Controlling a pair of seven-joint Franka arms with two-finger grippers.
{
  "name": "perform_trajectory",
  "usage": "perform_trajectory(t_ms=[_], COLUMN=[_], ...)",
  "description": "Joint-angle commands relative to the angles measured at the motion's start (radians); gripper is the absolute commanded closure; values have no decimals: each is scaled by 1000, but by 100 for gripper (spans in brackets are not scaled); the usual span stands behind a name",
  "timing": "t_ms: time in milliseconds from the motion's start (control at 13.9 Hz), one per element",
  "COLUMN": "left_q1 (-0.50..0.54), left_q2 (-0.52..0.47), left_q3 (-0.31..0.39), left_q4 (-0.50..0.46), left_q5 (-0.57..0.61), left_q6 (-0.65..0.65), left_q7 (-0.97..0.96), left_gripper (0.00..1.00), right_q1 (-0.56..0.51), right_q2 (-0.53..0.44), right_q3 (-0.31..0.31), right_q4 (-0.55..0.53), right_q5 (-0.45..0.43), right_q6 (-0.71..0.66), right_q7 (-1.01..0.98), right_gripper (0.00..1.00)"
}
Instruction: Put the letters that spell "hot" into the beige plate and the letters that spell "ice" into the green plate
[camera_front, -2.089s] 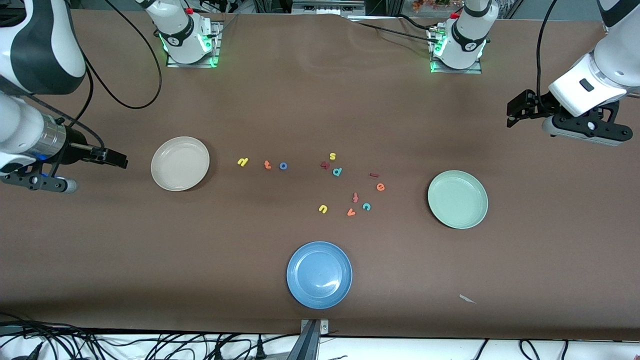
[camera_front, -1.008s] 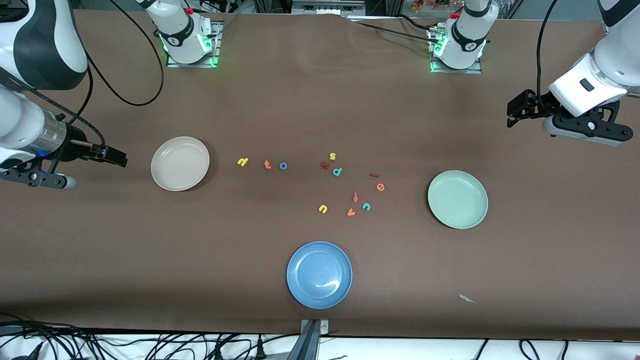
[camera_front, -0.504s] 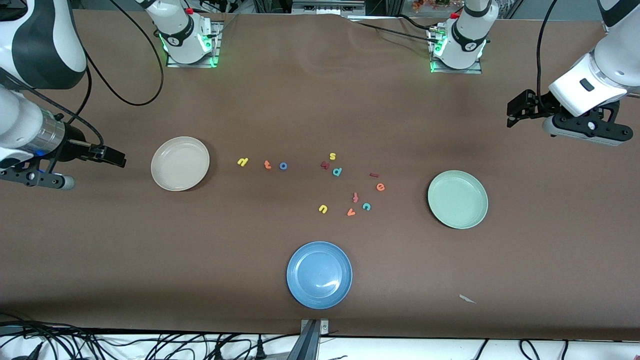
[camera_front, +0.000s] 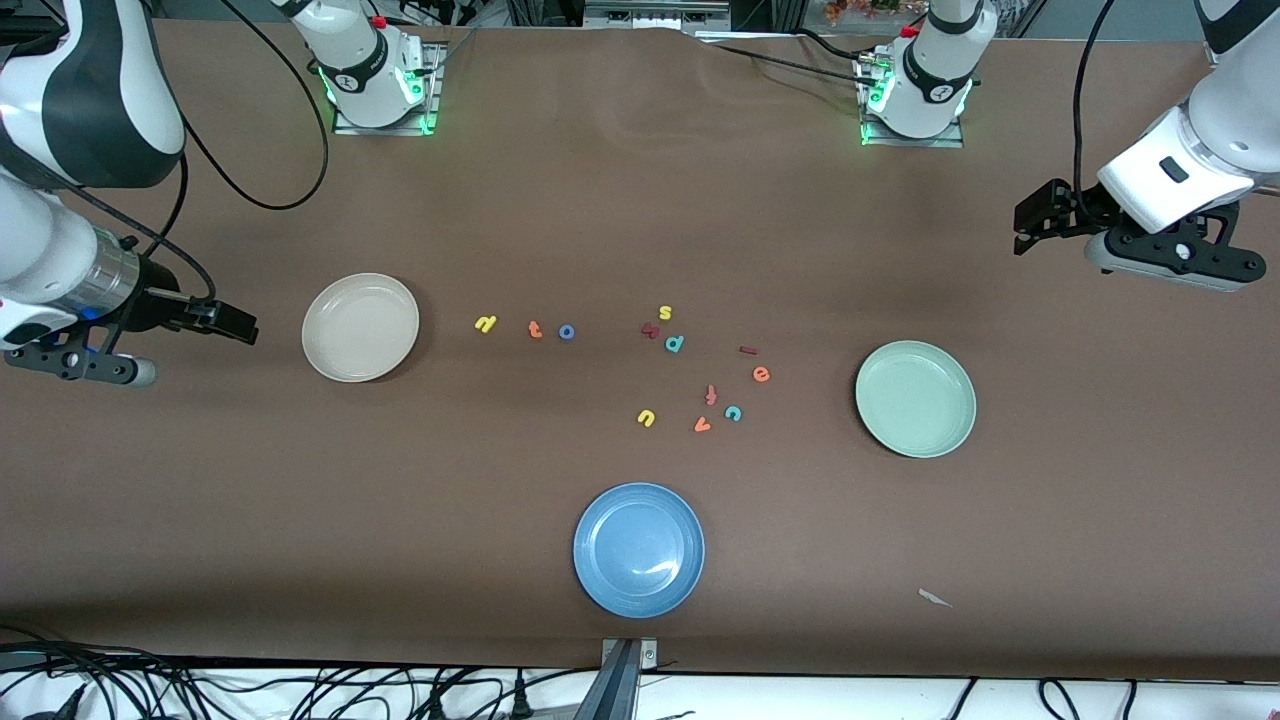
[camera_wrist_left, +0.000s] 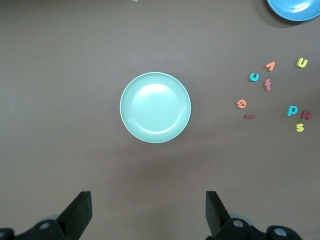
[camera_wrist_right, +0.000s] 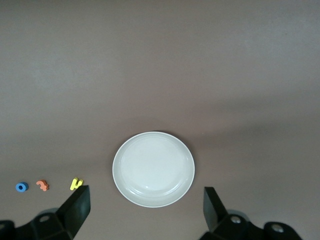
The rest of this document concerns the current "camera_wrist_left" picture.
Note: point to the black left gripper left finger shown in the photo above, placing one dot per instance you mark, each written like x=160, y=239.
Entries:
x=72, y=220

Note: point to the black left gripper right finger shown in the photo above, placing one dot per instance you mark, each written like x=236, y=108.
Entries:
x=220, y=220

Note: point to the maroon foam letter l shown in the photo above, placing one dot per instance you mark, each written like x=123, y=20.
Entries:
x=249, y=116

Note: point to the orange foam letter e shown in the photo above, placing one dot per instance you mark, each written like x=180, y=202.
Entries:
x=237, y=103

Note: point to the teal foam letter c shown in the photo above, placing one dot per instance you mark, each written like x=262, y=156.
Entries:
x=254, y=80

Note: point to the yellow foam letter s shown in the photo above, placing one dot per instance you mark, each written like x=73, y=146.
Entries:
x=299, y=127

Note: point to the teal foam letter p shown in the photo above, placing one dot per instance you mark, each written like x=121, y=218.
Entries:
x=290, y=111

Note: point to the pale green plate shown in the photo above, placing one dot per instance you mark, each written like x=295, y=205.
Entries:
x=155, y=107

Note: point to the maroon foam letter n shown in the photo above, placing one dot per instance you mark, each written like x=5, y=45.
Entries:
x=303, y=115

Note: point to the red foam letter f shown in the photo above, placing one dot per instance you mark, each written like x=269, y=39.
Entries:
x=267, y=86

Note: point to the brown table cover sheet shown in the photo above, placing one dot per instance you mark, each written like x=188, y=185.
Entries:
x=50, y=75

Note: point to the orange foam letter v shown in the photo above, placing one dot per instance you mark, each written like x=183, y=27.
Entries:
x=272, y=65

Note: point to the yellow foam letter u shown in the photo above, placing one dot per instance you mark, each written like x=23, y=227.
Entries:
x=302, y=66

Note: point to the blue plate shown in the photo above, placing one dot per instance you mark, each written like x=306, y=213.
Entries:
x=295, y=10

